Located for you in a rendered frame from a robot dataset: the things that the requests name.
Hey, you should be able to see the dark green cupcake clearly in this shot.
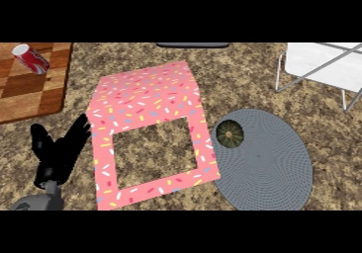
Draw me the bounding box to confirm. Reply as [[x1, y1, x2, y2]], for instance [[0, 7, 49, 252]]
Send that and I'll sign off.
[[214, 120, 245, 149]]

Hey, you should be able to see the dark grey appliance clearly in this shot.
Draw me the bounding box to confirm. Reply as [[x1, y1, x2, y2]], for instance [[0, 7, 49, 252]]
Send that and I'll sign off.
[[155, 42, 231, 49]]

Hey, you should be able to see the pink sprinkled box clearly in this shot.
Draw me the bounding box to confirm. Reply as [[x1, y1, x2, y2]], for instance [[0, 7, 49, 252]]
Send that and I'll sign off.
[[86, 60, 222, 211]]

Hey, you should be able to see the grey round placemat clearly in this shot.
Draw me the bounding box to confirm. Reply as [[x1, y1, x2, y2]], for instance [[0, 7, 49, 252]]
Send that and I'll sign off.
[[209, 109, 314, 211]]

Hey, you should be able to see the white wire tiered shelf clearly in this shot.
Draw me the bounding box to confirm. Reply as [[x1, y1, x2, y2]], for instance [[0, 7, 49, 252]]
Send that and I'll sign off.
[[275, 42, 362, 113]]

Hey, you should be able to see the red soda can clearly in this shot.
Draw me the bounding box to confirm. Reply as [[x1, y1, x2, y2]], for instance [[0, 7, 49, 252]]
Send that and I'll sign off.
[[10, 43, 52, 75]]

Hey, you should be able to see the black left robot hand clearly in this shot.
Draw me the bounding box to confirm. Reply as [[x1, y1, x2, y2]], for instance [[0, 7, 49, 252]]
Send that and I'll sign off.
[[30, 113, 93, 191]]

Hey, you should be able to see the wooden checkered cutting board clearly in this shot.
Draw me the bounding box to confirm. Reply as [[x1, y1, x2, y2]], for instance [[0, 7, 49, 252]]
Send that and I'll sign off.
[[0, 42, 74, 127]]

